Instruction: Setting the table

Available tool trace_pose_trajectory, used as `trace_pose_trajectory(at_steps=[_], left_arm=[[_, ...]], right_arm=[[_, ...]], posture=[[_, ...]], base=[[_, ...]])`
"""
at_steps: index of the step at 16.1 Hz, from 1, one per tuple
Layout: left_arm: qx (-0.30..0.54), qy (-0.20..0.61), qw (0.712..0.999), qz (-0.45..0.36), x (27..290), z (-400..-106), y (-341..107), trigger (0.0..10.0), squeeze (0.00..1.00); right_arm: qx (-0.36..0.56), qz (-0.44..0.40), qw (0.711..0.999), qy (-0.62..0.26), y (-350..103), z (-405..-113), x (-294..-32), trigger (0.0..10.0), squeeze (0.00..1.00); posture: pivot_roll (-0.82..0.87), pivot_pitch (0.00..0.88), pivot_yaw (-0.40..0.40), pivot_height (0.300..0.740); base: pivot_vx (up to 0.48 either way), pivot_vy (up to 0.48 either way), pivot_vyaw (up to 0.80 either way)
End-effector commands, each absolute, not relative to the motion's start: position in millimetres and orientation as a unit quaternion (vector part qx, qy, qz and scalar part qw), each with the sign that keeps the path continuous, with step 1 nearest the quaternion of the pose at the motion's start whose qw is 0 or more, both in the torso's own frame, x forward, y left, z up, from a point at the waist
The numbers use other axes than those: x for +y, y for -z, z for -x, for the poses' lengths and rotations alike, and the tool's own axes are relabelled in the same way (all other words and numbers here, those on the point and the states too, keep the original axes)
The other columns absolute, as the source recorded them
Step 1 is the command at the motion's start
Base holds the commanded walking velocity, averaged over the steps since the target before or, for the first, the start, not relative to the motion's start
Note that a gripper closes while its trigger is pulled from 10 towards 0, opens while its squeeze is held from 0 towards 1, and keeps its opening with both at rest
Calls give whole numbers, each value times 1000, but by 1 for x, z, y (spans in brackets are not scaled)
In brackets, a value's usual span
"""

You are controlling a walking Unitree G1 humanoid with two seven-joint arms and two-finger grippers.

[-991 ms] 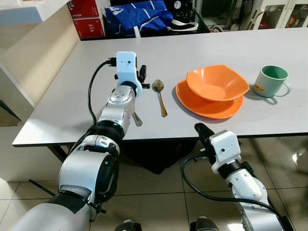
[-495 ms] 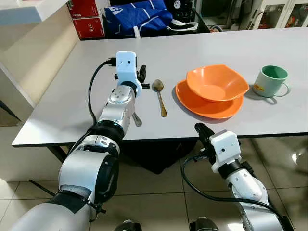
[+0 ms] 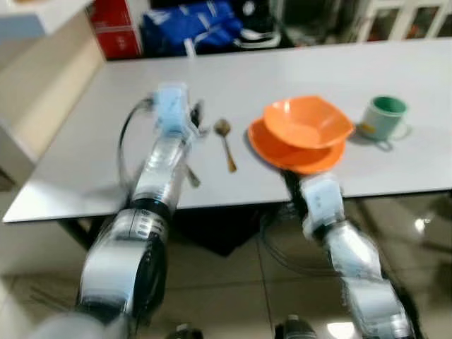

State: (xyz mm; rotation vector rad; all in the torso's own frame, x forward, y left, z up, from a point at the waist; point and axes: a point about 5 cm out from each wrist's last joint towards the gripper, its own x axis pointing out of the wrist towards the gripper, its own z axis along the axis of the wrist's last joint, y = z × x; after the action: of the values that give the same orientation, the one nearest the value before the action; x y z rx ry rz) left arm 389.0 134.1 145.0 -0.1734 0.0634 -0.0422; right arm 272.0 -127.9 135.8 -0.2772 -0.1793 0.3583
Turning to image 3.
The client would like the orange plastic plate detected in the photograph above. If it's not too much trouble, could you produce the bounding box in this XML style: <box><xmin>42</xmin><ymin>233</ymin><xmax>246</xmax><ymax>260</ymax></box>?
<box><xmin>247</xmin><ymin>117</ymin><xmax>347</xmax><ymax>175</ymax></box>

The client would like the blue fabric bag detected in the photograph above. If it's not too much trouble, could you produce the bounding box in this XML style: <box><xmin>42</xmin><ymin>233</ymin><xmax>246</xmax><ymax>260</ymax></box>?
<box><xmin>140</xmin><ymin>0</ymin><xmax>244</xmax><ymax>57</ymax></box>

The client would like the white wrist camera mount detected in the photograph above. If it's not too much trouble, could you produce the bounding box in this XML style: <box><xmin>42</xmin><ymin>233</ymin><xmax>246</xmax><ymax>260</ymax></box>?
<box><xmin>154</xmin><ymin>83</ymin><xmax>198</xmax><ymax>142</ymax></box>
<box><xmin>300</xmin><ymin>174</ymin><xmax>345</xmax><ymax>237</ymax></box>

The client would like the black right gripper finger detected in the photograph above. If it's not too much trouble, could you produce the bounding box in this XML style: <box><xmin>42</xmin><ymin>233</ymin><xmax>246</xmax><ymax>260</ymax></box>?
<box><xmin>284</xmin><ymin>169</ymin><xmax>306</xmax><ymax>209</ymax></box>

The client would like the silver metal fork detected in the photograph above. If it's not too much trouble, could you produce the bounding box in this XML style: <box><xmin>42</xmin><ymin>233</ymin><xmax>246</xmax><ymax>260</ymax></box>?
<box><xmin>180</xmin><ymin>159</ymin><xmax>202</xmax><ymax>188</ymax></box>

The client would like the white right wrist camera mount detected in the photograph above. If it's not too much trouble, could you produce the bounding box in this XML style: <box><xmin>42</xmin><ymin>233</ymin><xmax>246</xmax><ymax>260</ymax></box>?
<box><xmin>300</xmin><ymin>174</ymin><xmax>345</xmax><ymax>237</ymax></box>

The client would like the white raised bar counter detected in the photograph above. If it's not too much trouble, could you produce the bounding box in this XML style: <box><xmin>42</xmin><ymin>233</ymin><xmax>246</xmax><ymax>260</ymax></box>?
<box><xmin>0</xmin><ymin>0</ymin><xmax>107</xmax><ymax>184</ymax></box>

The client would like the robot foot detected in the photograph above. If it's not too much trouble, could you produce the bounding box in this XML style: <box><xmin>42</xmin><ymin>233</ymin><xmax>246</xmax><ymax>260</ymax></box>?
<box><xmin>275</xmin><ymin>314</ymin><xmax>319</xmax><ymax>339</ymax></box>
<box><xmin>166</xmin><ymin>323</ymin><xmax>206</xmax><ymax>339</ymax></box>

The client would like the white glass door cabinet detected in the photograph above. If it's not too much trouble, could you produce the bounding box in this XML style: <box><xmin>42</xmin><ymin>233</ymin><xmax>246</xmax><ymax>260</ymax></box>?
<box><xmin>353</xmin><ymin>0</ymin><xmax>452</xmax><ymax>42</ymax></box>

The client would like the red cardboard box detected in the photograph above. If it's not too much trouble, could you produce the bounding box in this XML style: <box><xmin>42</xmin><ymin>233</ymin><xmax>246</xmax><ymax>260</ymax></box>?
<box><xmin>86</xmin><ymin>0</ymin><xmax>135</xmax><ymax>29</ymax></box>
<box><xmin>95</xmin><ymin>27</ymin><xmax>142</xmax><ymax>61</ymax></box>

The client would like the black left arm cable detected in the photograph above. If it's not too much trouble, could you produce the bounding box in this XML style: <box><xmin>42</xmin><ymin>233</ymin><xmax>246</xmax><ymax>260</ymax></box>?
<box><xmin>117</xmin><ymin>97</ymin><xmax>160</xmax><ymax>191</ymax></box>

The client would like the bronze metal spoon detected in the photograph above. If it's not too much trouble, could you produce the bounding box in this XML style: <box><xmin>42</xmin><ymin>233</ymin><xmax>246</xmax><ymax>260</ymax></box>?
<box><xmin>213</xmin><ymin>119</ymin><xmax>239</xmax><ymax>173</ymax></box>

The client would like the pale green mug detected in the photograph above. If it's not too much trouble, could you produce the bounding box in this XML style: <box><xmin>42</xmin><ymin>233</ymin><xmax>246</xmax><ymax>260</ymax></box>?
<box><xmin>357</xmin><ymin>95</ymin><xmax>412</xmax><ymax>150</ymax></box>

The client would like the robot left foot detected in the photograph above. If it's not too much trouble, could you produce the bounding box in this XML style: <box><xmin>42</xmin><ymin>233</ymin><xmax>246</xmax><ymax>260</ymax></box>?
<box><xmin>166</xmin><ymin>323</ymin><xmax>206</xmax><ymax>339</ymax></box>

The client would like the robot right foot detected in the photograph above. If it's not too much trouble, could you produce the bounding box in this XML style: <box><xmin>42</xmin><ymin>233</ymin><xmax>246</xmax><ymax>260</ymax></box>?
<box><xmin>275</xmin><ymin>314</ymin><xmax>319</xmax><ymax>339</ymax></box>

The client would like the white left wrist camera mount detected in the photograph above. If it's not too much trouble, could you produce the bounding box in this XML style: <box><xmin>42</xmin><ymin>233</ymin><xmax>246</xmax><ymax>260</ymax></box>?
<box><xmin>154</xmin><ymin>83</ymin><xmax>198</xmax><ymax>142</ymax></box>

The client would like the orange plastic bowl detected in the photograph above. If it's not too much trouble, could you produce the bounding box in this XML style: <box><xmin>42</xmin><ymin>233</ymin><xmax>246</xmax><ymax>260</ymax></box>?
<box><xmin>263</xmin><ymin>95</ymin><xmax>355</xmax><ymax>150</ymax></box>

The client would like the black bag with white straps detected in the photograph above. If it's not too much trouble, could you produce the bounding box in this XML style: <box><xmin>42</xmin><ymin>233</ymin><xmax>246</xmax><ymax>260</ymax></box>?
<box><xmin>237</xmin><ymin>0</ymin><xmax>283</xmax><ymax>50</ymax></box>

